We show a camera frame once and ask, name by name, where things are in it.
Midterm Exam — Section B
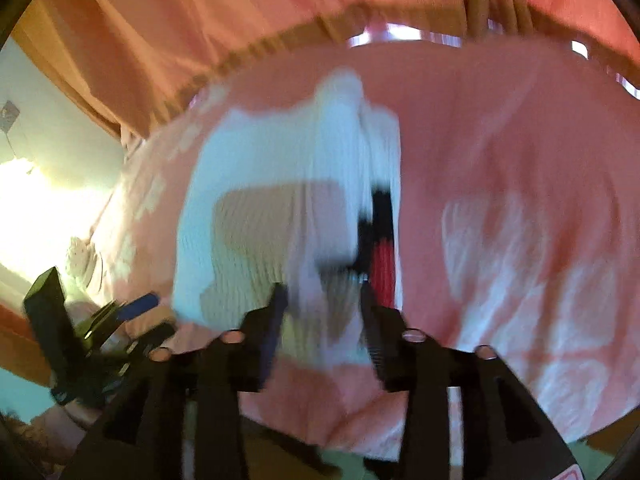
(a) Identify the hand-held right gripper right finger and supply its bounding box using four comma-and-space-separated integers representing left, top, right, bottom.
360, 280, 581, 480

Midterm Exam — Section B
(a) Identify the white black red knit sweater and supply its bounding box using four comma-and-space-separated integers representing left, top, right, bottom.
172, 67, 403, 366

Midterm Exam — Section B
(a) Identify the pink curtain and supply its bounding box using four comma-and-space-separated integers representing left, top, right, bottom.
10, 0, 640, 141

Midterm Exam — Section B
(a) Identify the pink patterned blanket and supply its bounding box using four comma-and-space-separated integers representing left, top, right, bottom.
90, 42, 640, 461

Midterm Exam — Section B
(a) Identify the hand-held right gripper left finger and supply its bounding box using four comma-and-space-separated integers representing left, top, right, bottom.
60, 282, 291, 480

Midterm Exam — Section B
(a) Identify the person's left forearm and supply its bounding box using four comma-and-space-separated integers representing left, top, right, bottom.
30, 400, 106, 466

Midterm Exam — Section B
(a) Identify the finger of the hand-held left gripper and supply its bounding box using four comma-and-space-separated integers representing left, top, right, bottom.
127, 324, 177, 356
120, 294, 161, 322

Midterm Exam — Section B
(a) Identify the wall socket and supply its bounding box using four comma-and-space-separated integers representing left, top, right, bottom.
0, 100, 21, 133

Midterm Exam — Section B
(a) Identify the white dotted lamp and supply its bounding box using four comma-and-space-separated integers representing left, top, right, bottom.
67, 237, 107, 291

